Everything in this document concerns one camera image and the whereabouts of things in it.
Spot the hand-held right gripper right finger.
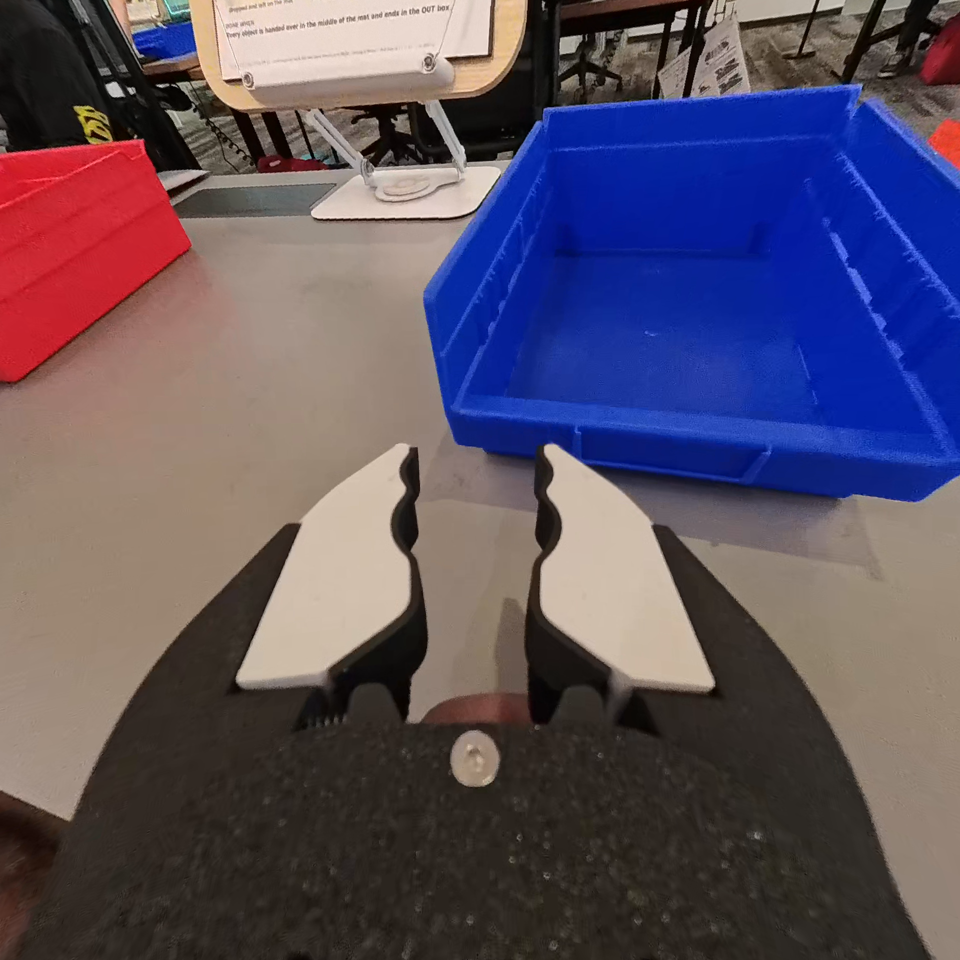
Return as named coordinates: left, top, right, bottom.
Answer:
left=525, top=444, right=717, bottom=709

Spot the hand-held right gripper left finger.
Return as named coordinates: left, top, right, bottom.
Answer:
left=236, top=446, right=429, bottom=709

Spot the red plastic bin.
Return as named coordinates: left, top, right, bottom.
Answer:
left=0, top=140, right=193, bottom=384

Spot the grey desk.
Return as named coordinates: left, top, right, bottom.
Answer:
left=0, top=158, right=960, bottom=960

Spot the white board stand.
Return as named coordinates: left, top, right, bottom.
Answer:
left=308, top=90, right=504, bottom=222

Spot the white floor sign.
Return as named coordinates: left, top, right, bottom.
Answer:
left=657, top=18, right=751, bottom=100

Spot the instruction sheet board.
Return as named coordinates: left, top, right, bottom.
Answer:
left=188, top=0, right=529, bottom=115

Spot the small blue plastic bin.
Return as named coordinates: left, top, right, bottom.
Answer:
left=132, top=18, right=199, bottom=61

